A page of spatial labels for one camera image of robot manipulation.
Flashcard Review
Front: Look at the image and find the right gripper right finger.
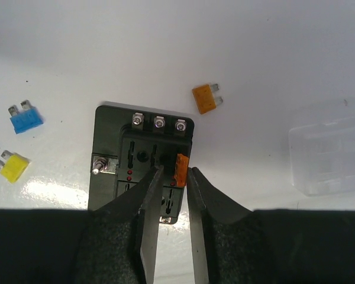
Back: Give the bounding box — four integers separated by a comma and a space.
187, 167, 355, 283

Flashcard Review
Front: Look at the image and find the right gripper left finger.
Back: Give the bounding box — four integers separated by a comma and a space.
0, 167, 163, 283

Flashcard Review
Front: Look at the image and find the orange blade fuse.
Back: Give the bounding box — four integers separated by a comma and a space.
174, 153, 189, 188
192, 83, 223, 115

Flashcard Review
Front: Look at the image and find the black fuse box base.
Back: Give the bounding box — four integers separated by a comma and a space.
88, 105, 195, 225

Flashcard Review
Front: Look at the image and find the yellow blade fuse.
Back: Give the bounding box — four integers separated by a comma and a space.
0, 150, 30, 183

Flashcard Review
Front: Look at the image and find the clear fuse box cover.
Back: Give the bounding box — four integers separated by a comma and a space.
288, 97, 355, 196

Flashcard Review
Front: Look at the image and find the blue blade fuse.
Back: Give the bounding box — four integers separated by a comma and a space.
8, 100, 44, 134

